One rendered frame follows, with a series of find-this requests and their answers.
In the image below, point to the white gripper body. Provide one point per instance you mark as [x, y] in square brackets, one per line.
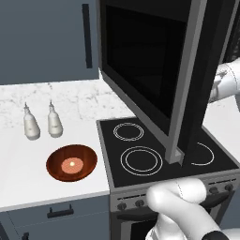
[221, 84]

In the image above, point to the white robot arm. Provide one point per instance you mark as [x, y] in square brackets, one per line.
[182, 207]

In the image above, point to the black microwave door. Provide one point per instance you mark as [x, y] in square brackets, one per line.
[140, 56]

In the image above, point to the round orange waffle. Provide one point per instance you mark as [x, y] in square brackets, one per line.
[72, 166]

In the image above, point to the black oven door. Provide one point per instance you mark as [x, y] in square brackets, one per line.
[123, 229]

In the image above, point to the brown wooden bowl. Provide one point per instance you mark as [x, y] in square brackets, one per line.
[56, 162]

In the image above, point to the grey base cupboard door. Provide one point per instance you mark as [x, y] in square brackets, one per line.
[72, 229]

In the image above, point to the dark oven knob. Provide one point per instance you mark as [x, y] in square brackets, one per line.
[139, 203]
[213, 189]
[229, 187]
[122, 206]

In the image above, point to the black glass hob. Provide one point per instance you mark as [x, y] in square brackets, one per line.
[137, 175]

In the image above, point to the grey base cupboard run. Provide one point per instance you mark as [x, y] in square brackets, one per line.
[232, 212]

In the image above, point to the grey oven range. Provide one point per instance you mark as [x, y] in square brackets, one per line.
[131, 196]

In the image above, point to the white squeeze bottle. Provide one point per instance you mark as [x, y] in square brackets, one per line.
[32, 125]
[55, 123]

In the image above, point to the grey drawer front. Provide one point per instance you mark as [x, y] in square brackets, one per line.
[90, 207]

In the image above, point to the grey wall cupboard door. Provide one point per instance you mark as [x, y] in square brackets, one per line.
[40, 40]

